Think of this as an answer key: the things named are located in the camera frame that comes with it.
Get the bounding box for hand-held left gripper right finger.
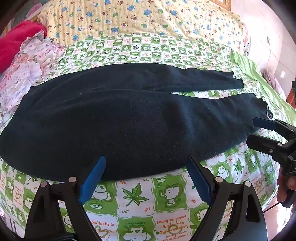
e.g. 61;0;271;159
186;155;266;241

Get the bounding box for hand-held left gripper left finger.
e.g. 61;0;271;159
25;156;106;241

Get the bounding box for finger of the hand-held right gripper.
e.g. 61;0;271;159
253;117;296;139
246;134;285;154

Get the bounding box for black pants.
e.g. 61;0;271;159
0;64;274;182

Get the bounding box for person's right hand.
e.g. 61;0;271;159
277;167;288;205

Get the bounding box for grey pink cloth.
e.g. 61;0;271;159
261;70;287;98

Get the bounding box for green frog print bedsheet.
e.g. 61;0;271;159
0;32;296;241

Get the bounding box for light green cloth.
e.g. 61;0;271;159
230;50;296;130

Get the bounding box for plaid cloth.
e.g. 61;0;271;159
243;35;251;56

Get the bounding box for gold framed picture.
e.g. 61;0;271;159
211;0;232;11

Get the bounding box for floral pink white cloth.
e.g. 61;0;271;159
0;30;67;116

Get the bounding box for red cloth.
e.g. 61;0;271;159
0;20;48;73

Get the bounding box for yellow cartoon print quilt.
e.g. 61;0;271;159
35;0;245;54

